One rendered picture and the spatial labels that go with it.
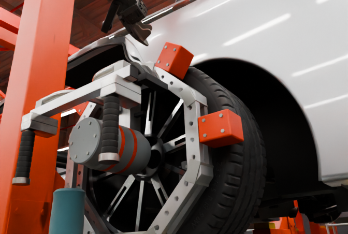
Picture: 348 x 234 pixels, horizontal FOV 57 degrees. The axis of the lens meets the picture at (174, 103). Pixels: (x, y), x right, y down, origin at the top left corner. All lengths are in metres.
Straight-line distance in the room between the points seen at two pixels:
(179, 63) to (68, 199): 0.50
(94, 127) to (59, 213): 0.25
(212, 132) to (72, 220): 0.44
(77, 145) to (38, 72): 0.52
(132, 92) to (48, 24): 0.79
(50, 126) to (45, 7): 0.65
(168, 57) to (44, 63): 0.59
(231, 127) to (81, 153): 0.39
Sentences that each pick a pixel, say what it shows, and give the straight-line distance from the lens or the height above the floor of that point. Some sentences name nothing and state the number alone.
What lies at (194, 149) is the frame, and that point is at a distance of 0.81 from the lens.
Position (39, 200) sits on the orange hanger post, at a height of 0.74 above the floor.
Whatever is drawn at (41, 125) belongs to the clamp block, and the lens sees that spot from 1.00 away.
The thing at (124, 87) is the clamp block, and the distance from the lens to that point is 0.75.
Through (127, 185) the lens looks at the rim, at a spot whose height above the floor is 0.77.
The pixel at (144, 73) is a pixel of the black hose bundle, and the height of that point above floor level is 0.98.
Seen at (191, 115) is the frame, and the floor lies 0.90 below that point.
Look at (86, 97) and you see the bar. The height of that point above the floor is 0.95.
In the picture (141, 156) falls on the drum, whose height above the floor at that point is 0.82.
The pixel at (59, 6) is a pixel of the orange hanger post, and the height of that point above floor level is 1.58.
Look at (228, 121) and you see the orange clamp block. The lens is 0.78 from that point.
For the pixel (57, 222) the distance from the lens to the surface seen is 0.94.
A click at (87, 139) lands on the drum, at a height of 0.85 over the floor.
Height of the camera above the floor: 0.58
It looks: 24 degrees up
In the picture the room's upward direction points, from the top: 3 degrees counter-clockwise
